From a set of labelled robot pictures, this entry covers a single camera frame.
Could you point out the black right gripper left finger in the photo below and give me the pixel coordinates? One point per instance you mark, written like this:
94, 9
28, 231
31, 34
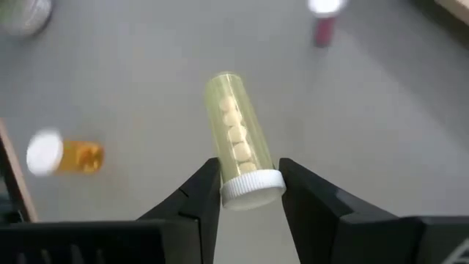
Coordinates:
194, 220

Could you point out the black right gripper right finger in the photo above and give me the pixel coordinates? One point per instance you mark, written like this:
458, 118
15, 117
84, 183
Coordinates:
329, 227

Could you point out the wide pale green pill bottle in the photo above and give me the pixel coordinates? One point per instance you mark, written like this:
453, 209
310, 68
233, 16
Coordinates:
238, 128

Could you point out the tall orange pill bottle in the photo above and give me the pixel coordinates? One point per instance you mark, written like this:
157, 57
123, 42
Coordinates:
82, 157

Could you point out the slim dark red pill bottle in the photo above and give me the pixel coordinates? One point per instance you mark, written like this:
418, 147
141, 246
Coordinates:
324, 33

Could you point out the green artificial potted plant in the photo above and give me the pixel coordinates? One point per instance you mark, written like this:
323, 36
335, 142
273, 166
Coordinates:
22, 18

